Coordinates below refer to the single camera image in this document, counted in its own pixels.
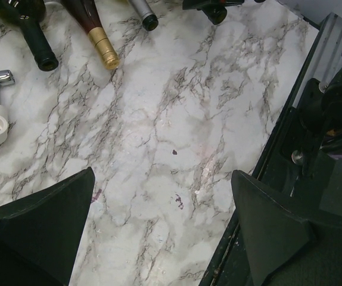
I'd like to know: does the green bottle silver foil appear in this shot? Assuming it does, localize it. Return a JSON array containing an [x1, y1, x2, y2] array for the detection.
[[128, 0, 158, 32]]

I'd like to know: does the green bottle black neck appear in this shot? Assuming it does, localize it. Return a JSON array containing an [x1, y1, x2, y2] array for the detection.
[[202, 5, 227, 25]]

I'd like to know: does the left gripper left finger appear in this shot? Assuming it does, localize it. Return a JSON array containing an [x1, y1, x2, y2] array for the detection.
[[0, 167, 95, 285]]

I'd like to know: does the red wine bottle gold foil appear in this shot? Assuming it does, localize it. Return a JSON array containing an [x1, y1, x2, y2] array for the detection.
[[60, 0, 120, 70]]

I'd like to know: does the dark bottle bottom left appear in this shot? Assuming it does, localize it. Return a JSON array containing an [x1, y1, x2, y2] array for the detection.
[[0, 0, 58, 72]]

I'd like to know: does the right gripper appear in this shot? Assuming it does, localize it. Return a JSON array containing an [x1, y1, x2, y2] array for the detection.
[[182, 0, 245, 10]]

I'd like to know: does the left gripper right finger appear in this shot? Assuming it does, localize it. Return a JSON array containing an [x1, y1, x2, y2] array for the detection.
[[231, 170, 342, 285]]

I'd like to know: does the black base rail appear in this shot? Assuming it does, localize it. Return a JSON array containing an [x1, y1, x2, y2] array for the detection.
[[202, 13, 342, 286]]

